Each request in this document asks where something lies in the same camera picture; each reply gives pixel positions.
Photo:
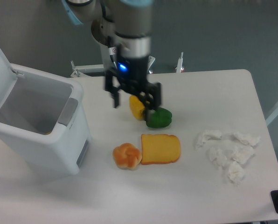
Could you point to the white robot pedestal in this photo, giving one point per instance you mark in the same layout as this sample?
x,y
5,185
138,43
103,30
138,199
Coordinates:
x,y
106,58

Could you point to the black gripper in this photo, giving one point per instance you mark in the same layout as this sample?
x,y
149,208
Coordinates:
x,y
132,75

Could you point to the crumpled white tissue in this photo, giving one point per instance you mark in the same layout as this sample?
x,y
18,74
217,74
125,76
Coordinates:
x,y
242,154
206,135
234,173
216,154
247,139

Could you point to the square toast bread slice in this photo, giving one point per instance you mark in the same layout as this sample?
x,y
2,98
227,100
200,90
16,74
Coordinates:
x,y
160,149

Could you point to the round knotted bread roll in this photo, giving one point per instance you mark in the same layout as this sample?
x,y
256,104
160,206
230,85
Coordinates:
x,y
127,156

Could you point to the yellow bell pepper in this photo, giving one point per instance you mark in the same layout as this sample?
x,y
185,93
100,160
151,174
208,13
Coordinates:
x,y
137,107

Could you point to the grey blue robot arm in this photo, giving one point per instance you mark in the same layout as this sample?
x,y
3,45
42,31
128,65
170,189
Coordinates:
x,y
125,28

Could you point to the white trash can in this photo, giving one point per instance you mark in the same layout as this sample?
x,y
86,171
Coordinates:
x,y
43,120

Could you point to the green bell pepper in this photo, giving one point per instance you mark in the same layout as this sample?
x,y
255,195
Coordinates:
x,y
160,118

